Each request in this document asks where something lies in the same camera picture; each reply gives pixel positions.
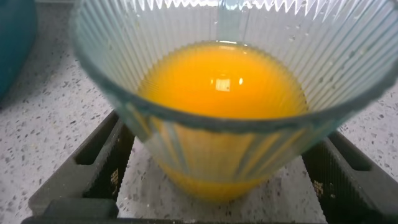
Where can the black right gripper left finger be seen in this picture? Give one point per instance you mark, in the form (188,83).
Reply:
(93,168)

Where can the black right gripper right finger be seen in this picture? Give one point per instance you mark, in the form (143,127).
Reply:
(351,180)

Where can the clear ribbed plastic cup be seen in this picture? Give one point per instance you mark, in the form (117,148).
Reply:
(326,49)

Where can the orange juice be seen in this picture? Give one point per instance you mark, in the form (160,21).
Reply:
(222,84)

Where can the teal square plastic basin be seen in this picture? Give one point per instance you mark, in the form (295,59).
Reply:
(14,40)

